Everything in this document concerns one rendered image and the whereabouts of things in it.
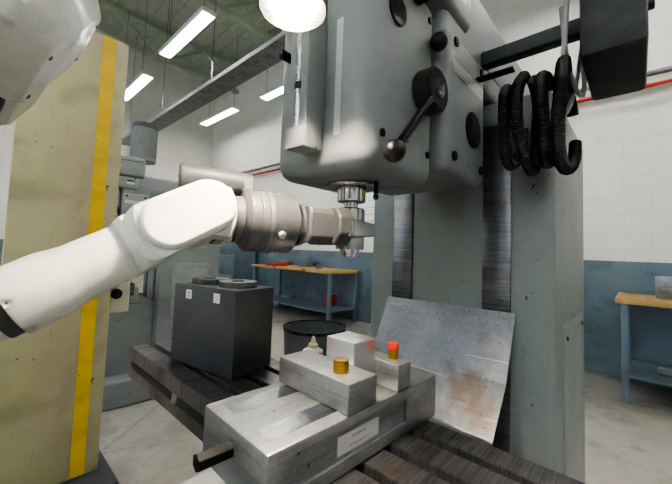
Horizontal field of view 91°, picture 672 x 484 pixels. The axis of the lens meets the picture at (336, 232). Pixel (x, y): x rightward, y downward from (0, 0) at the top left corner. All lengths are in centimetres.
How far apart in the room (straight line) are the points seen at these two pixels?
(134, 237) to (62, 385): 183
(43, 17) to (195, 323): 60
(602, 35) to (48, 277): 78
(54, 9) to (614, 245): 459
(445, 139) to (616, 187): 414
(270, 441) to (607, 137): 466
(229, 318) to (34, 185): 150
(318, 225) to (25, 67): 44
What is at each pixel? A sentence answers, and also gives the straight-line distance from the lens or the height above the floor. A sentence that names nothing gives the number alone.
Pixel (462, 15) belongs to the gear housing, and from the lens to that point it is 77.
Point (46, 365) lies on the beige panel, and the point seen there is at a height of 61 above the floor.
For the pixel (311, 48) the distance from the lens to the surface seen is 53.
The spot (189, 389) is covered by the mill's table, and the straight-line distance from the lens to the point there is 78.
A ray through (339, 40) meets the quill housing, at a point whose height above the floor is 150.
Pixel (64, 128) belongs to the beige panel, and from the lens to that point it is 216.
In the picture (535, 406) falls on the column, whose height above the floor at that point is 90.
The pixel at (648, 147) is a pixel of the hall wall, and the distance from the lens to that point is 477.
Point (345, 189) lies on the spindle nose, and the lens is 54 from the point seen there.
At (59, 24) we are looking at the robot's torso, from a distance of 66.
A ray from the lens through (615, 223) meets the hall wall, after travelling 464.
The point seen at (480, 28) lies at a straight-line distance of 89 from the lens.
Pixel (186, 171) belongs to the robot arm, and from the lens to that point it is 47.
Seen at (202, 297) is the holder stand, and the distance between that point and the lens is 84.
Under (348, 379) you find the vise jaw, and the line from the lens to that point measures 48.
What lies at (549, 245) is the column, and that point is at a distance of 81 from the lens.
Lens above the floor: 120
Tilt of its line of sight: 3 degrees up
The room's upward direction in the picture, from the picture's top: 2 degrees clockwise
